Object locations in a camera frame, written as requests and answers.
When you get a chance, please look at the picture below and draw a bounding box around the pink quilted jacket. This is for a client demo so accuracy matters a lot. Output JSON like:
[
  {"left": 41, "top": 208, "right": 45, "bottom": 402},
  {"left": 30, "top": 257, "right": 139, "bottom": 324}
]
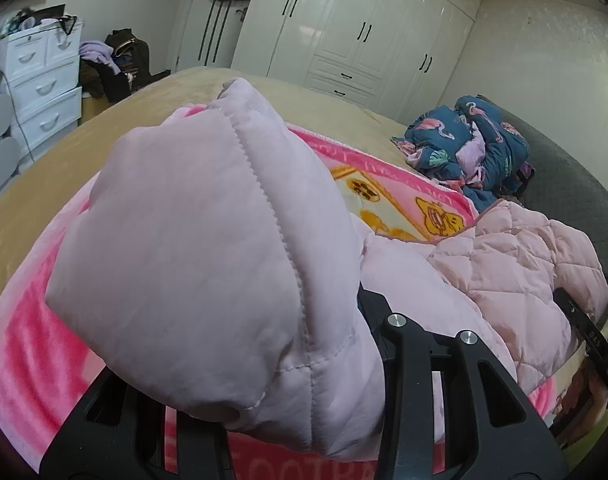
[{"left": 45, "top": 78, "right": 608, "bottom": 460}]

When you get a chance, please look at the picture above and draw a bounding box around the grey quilted headboard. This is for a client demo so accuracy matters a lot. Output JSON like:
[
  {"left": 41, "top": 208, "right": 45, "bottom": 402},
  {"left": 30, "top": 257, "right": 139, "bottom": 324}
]
[{"left": 500, "top": 110, "right": 608, "bottom": 282}]

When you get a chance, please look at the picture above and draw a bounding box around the blue flamingo quilt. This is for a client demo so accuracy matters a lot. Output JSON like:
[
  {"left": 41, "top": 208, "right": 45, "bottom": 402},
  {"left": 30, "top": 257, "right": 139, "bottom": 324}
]
[{"left": 391, "top": 96, "right": 535, "bottom": 212}]

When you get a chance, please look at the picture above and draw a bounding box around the beige bed sheet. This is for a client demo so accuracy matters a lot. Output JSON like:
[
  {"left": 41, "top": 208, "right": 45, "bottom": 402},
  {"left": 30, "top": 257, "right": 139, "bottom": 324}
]
[{"left": 0, "top": 68, "right": 406, "bottom": 295}]

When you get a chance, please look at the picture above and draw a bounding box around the black bag on floor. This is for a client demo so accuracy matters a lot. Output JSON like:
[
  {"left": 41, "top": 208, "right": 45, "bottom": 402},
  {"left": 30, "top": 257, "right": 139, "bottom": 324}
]
[{"left": 78, "top": 28, "right": 170, "bottom": 104}]

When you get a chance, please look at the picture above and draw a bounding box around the white wardrobe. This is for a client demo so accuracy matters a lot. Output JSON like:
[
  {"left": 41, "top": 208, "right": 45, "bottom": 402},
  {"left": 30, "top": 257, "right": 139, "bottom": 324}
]
[{"left": 232, "top": 0, "right": 481, "bottom": 124}]

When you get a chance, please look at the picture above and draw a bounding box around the white drawer chest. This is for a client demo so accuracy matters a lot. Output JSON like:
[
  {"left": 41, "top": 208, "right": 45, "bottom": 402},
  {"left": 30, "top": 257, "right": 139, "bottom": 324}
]
[{"left": 0, "top": 18, "right": 83, "bottom": 157}]

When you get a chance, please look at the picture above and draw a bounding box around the purple cloth pile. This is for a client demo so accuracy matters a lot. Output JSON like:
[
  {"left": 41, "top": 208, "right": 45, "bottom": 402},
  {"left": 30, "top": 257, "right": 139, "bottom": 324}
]
[{"left": 78, "top": 40, "right": 121, "bottom": 75}]

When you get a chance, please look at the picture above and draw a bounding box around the white door with bags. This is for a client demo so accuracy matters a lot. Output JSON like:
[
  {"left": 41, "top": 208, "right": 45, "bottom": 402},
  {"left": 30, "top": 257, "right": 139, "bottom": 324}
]
[{"left": 170, "top": 0, "right": 250, "bottom": 72}]

